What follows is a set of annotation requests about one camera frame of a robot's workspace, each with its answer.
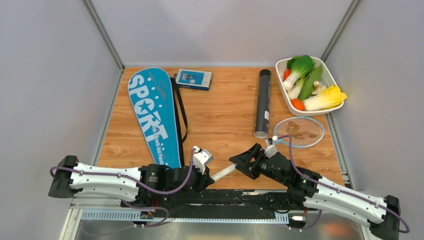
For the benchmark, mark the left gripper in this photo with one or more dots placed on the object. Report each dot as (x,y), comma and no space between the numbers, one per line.
(204,180)

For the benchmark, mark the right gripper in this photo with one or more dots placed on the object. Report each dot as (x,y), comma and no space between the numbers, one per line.
(243,160)

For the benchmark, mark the black shuttlecock tube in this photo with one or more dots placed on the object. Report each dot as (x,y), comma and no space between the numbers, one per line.
(263,104)

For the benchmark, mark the blue racket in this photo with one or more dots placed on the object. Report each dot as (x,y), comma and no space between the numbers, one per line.
(294,132)

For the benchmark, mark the blue racket bag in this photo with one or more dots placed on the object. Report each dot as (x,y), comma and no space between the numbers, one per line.
(154,96)

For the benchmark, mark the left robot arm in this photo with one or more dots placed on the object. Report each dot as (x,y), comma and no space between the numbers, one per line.
(73,178)

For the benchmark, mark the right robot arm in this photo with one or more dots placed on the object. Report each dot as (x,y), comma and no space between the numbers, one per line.
(309,189)

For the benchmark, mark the orange carrot front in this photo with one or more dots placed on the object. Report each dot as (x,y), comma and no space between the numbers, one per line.
(298,104)

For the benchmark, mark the orange carrot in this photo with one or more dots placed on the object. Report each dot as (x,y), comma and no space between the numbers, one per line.
(298,104)
(286,74)

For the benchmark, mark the white plastic basin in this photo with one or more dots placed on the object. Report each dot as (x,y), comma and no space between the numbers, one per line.
(326,80)

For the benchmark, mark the orange carrot back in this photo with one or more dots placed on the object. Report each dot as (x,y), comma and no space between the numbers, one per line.
(286,74)

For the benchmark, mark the white mushroom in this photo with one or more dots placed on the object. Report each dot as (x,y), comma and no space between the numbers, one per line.
(318,88)

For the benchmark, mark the yellow cabbage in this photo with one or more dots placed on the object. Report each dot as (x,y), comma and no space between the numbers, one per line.
(329,98)

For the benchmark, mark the blue product box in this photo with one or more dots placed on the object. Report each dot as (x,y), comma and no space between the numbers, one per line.
(193,79)

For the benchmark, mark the green bok choy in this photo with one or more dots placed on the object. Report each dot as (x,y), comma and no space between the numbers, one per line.
(300,66)

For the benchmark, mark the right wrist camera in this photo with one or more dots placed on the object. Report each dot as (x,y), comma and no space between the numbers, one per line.
(271,148)

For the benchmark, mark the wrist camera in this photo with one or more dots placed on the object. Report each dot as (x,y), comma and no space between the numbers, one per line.
(271,148)
(201,158)

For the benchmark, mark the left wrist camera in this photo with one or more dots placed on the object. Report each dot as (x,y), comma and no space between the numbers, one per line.
(201,158)

